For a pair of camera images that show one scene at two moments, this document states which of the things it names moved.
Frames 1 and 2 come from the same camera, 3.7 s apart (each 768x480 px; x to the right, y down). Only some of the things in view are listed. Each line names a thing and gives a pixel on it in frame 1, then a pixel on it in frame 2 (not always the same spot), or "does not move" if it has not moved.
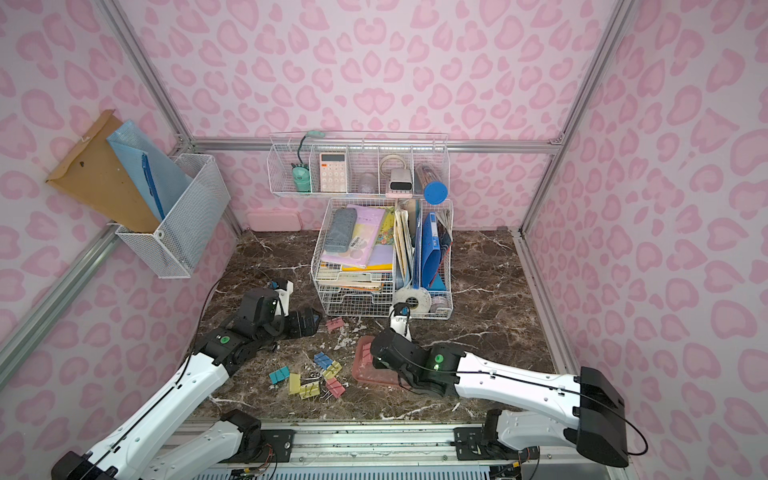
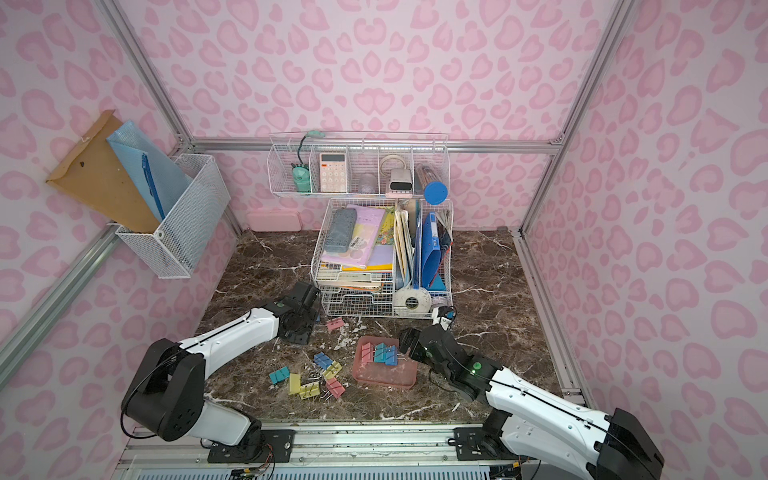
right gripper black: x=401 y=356 → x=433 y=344
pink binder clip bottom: x=334 y=387 does not move
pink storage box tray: x=364 y=370 does not move
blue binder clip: x=322 y=360 does not move
